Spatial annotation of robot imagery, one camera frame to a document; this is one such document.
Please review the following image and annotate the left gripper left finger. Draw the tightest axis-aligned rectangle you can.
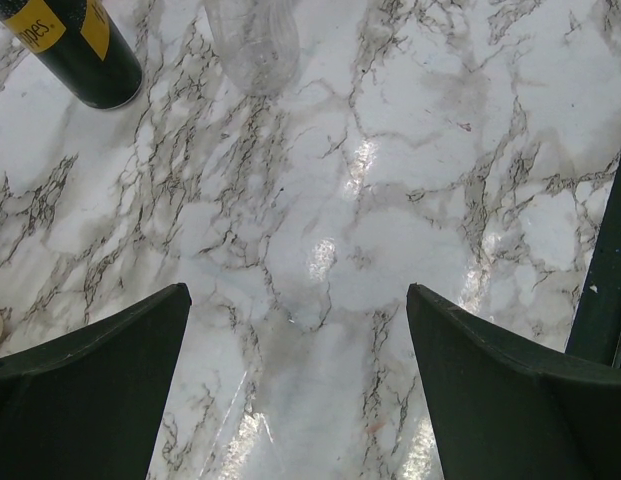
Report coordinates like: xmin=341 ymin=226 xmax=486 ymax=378
xmin=0 ymin=283 xmax=191 ymax=479

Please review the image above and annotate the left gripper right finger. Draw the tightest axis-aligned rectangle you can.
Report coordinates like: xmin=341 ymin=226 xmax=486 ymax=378
xmin=407 ymin=284 xmax=621 ymax=479

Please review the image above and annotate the clear plastic bottle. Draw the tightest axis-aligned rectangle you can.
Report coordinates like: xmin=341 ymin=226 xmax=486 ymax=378
xmin=204 ymin=0 xmax=300 ymax=96

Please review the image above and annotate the black drink can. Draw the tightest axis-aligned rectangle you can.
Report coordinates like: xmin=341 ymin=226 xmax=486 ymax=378
xmin=0 ymin=0 xmax=142 ymax=110

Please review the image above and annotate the black table front rail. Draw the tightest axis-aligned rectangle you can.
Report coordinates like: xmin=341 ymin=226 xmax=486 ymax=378
xmin=566 ymin=155 xmax=621 ymax=369

